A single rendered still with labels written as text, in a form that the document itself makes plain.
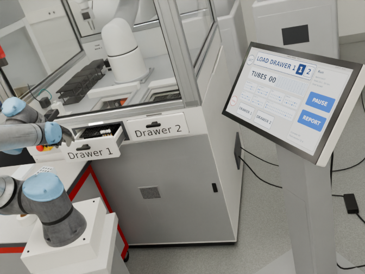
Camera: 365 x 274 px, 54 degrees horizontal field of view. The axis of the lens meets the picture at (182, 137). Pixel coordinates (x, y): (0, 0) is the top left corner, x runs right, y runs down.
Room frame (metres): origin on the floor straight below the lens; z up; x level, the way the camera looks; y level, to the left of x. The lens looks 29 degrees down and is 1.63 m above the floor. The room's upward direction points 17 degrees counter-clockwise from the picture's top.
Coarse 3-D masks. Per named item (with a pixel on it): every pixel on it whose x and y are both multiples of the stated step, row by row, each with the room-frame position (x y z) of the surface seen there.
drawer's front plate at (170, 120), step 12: (132, 120) 1.60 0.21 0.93; (144, 120) 1.56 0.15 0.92; (156, 120) 1.54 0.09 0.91; (168, 120) 1.52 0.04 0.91; (180, 120) 1.50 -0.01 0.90; (132, 132) 1.59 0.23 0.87; (144, 132) 1.57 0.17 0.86; (156, 132) 1.55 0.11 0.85; (168, 132) 1.53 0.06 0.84; (180, 132) 1.51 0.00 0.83
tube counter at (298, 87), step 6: (270, 78) 1.18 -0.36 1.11; (276, 78) 1.15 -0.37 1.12; (282, 78) 1.13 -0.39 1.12; (288, 78) 1.10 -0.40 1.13; (270, 84) 1.16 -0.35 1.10; (276, 84) 1.14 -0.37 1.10; (282, 84) 1.11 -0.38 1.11; (288, 84) 1.09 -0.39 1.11; (294, 84) 1.07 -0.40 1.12; (300, 84) 1.04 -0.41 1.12; (306, 84) 1.02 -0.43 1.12; (288, 90) 1.07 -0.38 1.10; (294, 90) 1.05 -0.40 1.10; (300, 90) 1.03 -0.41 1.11
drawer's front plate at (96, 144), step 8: (104, 136) 1.51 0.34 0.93; (112, 136) 1.49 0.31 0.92; (64, 144) 1.57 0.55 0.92; (72, 144) 1.55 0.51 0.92; (80, 144) 1.54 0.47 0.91; (88, 144) 1.53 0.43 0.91; (96, 144) 1.51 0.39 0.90; (104, 144) 1.50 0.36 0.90; (112, 144) 1.48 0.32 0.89; (64, 152) 1.57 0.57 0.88; (72, 152) 1.56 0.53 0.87; (80, 152) 1.55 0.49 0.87; (96, 152) 1.52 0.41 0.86; (104, 152) 1.50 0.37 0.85; (112, 152) 1.49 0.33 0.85; (72, 160) 1.57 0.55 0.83; (80, 160) 1.55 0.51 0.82
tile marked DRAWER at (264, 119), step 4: (260, 112) 1.13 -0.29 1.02; (264, 112) 1.12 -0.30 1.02; (256, 116) 1.14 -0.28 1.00; (260, 116) 1.12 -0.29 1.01; (264, 116) 1.11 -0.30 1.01; (268, 116) 1.09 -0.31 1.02; (272, 116) 1.07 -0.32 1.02; (256, 120) 1.13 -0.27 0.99; (260, 120) 1.11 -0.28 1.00; (264, 120) 1.10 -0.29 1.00; (268, 120) 1.08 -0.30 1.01; (272, 120) 1.06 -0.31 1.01; (260, 124) 1.10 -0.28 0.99; (264, 124) 1.08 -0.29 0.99; (268, 124) 1.07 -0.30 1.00; (268, 128) 1.06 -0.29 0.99
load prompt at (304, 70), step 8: (256, 56) 1.31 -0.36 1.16; (264, 56) 1.27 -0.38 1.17; (272, 56) 1.23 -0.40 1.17; (256, 64) 1.28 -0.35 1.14; (264, 64) 1.25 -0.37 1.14; (272, 64) 1.21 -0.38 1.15; (280, 64) 1.17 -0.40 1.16; (288, 64) 1.14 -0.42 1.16; (296, 64) 1.11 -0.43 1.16; (304, 64) 1.08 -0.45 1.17; (312, 64) 1.05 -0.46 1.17; (288, 72) 1.12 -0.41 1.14; (296, 72) 1.09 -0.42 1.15; (304, 72) 1.06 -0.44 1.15; (312, 72) 1.03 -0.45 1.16
